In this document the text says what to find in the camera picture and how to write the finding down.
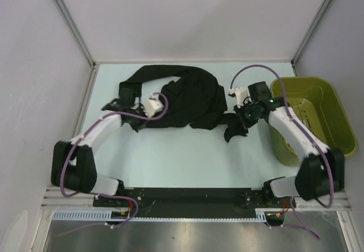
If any black long sleeve shirt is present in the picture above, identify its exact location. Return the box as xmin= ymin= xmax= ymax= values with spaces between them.
xmin=119 ymin=65 xmax=248 ymax=142

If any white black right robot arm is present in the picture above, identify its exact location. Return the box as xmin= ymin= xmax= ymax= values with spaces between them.
xmin=229 ymin=82 xmax=345 ymax=207

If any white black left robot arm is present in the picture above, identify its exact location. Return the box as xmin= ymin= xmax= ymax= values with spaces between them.
xmin=51 ymin=89 xmax=144 ymax=206

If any olive green plastic tub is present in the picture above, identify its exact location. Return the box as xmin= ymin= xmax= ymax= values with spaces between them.
xmin=282 ymin=77 xmax=357 ymax=158

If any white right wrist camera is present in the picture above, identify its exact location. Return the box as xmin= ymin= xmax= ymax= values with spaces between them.
xmin=228 ymin=86 xmax=250 ymax=108

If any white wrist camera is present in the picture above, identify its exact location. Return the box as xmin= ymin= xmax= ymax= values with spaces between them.
xmin=228 ymin=86 xmax=250 ymax=108
xmin=144 ymin=93 xmax=164 ymax=118

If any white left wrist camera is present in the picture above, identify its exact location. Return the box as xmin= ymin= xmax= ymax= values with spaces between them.
xmin=144 ymin=93 xmax=164 ymax=118

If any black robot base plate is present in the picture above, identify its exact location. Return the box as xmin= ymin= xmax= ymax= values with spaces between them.
xmin=93 ymin=187 xmax=297 ymax=226

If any aluminium frame rail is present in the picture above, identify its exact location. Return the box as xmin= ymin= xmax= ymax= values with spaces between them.
xmin=39 ymin=186 xmax=349 ymax=210

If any slotted grey cable duct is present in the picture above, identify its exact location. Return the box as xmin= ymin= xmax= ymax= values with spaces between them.
xmin=52 ymin=209 xmax=268 ymax=222

